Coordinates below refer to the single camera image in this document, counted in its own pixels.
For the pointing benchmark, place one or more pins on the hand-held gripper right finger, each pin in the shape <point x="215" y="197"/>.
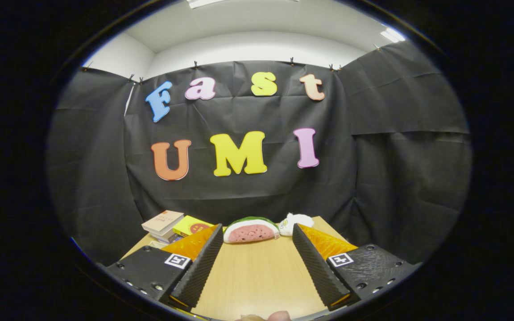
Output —
<point x="317" y="272"/>

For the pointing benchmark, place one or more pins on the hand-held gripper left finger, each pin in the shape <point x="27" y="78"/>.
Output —
<point x="194" y="276"/>

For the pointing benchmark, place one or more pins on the yellow book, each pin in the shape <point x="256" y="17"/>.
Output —
<point x="188" y="225"/>

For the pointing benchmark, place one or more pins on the white plush toy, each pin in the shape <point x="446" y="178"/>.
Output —
<point x="299" y="221"/>

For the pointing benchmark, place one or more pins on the beige book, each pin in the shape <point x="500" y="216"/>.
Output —
<point x="163" y="221"/>

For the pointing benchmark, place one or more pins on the watermelon slice plush toy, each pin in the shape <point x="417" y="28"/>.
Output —
<point x="250" y="234"/>

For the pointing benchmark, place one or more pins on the small ceiling light panel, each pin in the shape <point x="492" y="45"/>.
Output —
<point x="393" y="34"/>

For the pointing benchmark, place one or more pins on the long ceiling light panel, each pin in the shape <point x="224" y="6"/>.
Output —
<point x="239" y="2"/>

